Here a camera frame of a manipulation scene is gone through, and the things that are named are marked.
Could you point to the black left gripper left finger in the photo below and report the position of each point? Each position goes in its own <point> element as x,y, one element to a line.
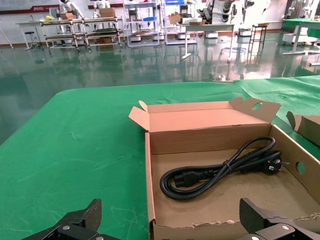
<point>87,217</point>

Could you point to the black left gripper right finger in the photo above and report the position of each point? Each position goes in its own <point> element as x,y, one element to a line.
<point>255,217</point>

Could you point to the cardboard box with torn lid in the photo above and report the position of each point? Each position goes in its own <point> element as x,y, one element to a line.
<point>310,127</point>

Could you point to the cardboard box with intact lid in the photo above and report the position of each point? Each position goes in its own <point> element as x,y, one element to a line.
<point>200,117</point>

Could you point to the small brown cardboard box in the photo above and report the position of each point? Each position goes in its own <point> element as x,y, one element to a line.
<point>66,16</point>

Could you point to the closed brown cardboard box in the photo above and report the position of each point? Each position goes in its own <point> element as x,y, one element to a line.
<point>107,12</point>

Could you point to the open brown cardboard box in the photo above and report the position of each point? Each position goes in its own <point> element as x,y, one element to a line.
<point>178,18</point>

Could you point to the green table cloth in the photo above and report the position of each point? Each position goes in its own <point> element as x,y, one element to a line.
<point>75,150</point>

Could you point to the metal rack workbench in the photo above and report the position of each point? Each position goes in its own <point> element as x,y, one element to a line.
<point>80,32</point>

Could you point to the white shelf unit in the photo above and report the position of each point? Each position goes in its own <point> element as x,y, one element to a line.
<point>180,37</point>
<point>142,37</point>

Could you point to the black round stool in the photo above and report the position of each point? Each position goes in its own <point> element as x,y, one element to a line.
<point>29,33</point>

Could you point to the white long table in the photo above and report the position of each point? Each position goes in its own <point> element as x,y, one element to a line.
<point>210,25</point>

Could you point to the green topped white table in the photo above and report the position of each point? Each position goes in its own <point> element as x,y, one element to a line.
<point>300,23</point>

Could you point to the yellow plastic bag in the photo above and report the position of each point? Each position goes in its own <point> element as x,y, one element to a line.
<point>50,18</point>

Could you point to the white table with thin legs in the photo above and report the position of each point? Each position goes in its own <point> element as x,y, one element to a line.
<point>27,23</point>

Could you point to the white humanoid robot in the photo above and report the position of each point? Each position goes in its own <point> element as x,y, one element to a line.
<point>101,5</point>
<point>68,7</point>

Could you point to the black metal frame stand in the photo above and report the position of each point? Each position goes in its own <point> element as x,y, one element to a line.
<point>258,26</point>

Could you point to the red and white wall banner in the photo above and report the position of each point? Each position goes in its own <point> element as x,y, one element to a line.
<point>30,8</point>

